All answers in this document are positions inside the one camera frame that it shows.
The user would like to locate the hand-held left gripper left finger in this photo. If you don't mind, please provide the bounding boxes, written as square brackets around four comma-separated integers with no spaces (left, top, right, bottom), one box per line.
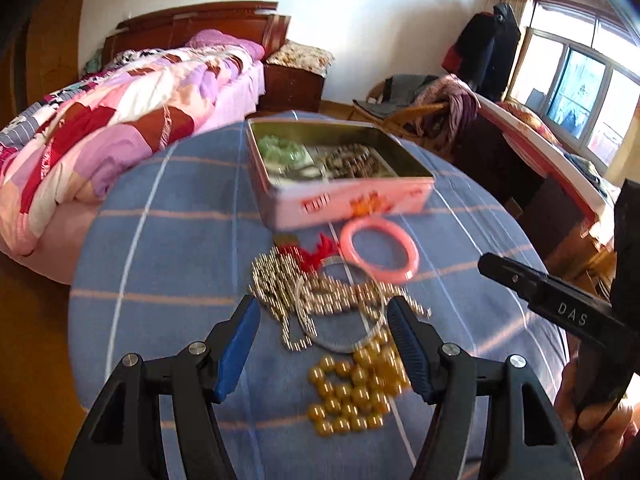
[62,294,262,480]

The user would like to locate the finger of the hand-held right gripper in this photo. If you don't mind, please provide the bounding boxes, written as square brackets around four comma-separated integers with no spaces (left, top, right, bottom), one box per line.
[477,252,618,333]

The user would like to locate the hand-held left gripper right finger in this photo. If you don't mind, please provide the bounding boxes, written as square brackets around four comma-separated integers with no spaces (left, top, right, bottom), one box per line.
[387,296,581,480]

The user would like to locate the silver bead necklace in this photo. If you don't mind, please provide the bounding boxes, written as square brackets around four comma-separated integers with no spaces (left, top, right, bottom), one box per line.
[249,246,433,353]

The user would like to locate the amber bead bracelet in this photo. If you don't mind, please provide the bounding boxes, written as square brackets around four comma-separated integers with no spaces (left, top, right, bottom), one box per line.
[306,329,413,437]

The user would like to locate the silver bangle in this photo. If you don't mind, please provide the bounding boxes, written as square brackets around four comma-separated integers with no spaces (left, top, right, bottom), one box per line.
[294,257,390,355]

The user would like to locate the red tassel knot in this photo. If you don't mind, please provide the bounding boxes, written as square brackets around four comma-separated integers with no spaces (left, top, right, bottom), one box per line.
[277,234,343,273]

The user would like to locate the pink bangle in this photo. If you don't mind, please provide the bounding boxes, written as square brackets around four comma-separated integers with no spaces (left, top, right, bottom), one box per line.
[340,219,420,282]

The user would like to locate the pink tin box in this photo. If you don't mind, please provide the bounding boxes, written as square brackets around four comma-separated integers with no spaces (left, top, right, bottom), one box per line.
[247,119,436,231]

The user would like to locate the person's right hand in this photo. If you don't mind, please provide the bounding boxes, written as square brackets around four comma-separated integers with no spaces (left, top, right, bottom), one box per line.
[554,355,640,480]

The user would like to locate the folded clothes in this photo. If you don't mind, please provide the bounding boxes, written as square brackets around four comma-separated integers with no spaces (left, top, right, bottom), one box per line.
[567,152,621,201]

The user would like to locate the blue checked tablecloth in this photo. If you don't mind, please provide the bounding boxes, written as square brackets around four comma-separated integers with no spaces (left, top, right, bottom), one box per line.
[67,110,568,480]

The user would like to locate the dark wooden desk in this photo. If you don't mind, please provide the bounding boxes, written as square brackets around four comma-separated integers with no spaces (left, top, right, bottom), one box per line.
[452,92,616,271]

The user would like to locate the white red-trimmed desk cloth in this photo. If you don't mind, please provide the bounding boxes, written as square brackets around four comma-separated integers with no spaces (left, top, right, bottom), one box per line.
[475,92,616,226]

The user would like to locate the window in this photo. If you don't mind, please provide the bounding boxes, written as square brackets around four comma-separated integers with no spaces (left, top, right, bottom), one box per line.
[505,0,640,171]

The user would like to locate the pink and purple garment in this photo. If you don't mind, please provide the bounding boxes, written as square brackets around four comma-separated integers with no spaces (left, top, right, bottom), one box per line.
[422,74,483,143]

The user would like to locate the wicker chair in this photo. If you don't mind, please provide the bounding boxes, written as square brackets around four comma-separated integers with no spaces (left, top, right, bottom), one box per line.
[352,75,451,141]

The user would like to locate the grey garment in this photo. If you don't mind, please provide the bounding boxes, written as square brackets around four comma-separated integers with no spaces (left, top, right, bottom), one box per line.
[367,74,441,111]

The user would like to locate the pink patchwork quilt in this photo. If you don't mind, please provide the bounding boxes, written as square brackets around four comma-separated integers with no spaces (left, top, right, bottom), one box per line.
[0,45,261,256]

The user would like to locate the dark hanging coat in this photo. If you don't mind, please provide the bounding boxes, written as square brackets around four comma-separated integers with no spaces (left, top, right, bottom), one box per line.
[441,2,522,101]

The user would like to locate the wooden nightstand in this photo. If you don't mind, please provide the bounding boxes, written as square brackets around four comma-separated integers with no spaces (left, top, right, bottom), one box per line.
[262,42,336,113]

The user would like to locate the yellow curtain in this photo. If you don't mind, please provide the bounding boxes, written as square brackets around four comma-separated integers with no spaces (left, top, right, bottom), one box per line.
[500,0,613,106]

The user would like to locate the floral pillow on nightstand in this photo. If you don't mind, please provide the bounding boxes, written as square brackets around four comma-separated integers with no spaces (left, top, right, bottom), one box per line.
[265,42,336,77]

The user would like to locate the purple pillow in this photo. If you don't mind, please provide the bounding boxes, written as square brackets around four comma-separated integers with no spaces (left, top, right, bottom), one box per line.
[187,29,266,60]

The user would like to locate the wooden bed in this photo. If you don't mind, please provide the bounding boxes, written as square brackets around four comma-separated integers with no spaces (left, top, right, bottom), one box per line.
[0,0,292,286]

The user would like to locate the brown wooden wardrobe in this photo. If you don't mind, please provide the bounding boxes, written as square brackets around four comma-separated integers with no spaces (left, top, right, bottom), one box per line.
[0,0,96,126]

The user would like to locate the brown bead bracelet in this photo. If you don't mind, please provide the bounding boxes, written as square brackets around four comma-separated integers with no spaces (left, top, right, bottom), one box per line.
[320,144,398,179]

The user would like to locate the green jade bracelet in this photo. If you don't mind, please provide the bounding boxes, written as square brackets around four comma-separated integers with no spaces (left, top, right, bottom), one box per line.
[257,135,313,168]

